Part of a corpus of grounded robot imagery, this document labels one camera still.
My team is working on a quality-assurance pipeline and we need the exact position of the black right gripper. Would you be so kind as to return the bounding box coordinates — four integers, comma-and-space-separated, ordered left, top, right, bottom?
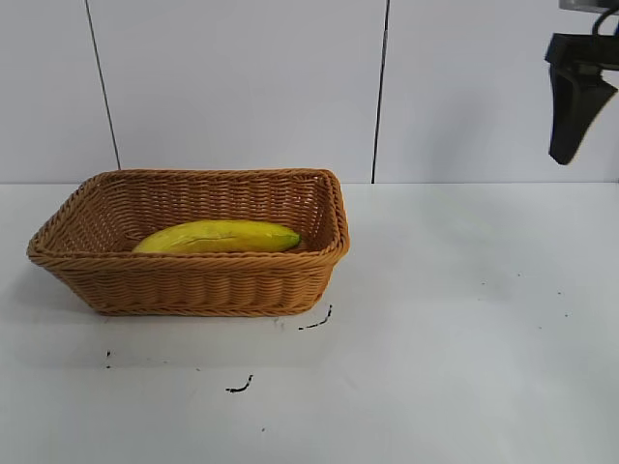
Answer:
545, 32, 619, 166

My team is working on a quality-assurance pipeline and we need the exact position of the yellow banana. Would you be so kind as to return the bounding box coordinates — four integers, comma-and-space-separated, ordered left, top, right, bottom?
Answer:
132, 219, 302, 253

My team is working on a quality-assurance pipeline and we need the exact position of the brown woven wicker basket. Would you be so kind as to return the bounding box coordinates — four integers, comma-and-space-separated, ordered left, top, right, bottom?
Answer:
26, 167, 350, 318

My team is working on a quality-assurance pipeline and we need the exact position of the thick black cable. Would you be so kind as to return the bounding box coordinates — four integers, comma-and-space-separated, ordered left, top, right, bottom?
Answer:
590, 8, 619, 36

